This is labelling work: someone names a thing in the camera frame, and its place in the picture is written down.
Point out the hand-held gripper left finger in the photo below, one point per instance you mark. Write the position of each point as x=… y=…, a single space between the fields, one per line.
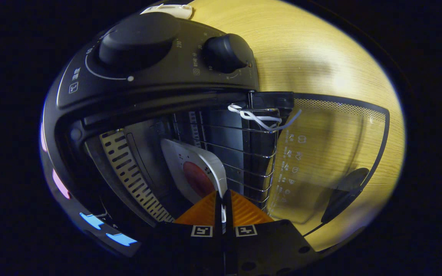
x=218 y=214

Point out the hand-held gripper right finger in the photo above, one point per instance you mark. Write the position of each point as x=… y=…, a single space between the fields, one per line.
x=228 y=207

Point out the red round meat slice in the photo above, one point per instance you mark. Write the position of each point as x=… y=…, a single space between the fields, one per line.
x=198 y=180

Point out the white square plate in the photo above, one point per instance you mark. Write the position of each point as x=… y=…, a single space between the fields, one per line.
x=205 y=159

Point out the black toaster oven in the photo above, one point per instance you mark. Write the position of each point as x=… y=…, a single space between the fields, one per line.
x=167 y=82

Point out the white zip tie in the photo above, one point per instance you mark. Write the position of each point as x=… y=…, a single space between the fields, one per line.
x=257 y=120

